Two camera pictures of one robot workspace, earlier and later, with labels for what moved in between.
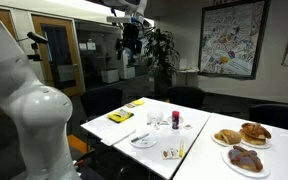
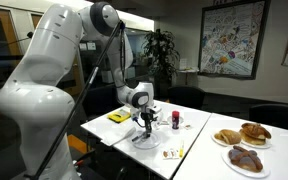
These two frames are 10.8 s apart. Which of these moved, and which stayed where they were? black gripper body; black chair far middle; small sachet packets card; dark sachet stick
Moved: black gripper body
Stayed: small sachet packets card; black chair far middle; dark sachet stick
